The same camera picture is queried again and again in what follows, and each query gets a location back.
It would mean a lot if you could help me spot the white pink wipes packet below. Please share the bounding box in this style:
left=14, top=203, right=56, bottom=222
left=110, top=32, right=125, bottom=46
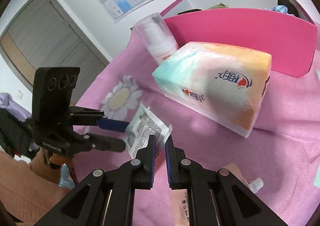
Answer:
left=124, top=102, right=172, bottom=159

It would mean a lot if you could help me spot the green frog plush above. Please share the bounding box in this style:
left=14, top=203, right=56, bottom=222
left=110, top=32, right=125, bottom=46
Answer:
left=178, top=3, right=229, bottom=15

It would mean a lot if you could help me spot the blue gingham scrunchie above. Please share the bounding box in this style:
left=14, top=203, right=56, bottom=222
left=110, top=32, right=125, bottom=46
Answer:
left=272, top=5, right=295, bottom=16

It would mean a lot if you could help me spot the black scrunchie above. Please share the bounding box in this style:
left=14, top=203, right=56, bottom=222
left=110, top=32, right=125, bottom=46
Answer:
left=277, top=0, right=299, bottom=17

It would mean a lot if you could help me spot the orange sleeve forearm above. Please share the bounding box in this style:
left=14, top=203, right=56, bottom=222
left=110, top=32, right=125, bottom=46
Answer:
left=1, top=151, right=71, bottom=225

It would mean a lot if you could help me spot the left hand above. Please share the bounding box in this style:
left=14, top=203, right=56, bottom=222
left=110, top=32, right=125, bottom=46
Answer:
left=29, top=148, right=73, bottom=184

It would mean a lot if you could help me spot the grey door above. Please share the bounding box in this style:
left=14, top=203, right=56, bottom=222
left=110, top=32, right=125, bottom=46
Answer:
left=1, top=0, right=109, bottom=104

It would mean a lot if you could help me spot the pink floral table cloth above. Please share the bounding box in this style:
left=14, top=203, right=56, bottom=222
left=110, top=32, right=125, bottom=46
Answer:
left=78, top=34, right=319, bottom=225

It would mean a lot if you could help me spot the pastel tissue pack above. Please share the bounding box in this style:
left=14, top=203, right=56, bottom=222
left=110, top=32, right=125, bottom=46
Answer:
left=152, top=42, right=272, bottom=138

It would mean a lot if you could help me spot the pink cardboard box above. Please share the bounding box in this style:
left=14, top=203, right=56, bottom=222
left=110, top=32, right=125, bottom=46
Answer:
left=161, top=0, right=318, bottom=77

